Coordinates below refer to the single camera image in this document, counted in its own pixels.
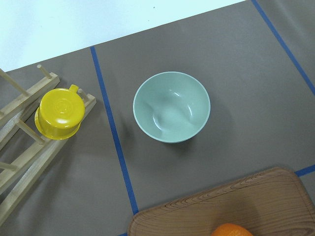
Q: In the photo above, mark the green bowl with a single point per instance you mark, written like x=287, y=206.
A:
x=171, y=107

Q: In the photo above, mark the wooden cutting board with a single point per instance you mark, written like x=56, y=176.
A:
x=273, y=202

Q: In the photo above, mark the wooden dish rack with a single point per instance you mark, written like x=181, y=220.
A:
x=24, y=153

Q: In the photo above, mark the yellow plastic cup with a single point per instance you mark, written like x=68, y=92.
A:
x=60, y=113

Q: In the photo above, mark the orange fruit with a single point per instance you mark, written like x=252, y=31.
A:
x=229, y=229

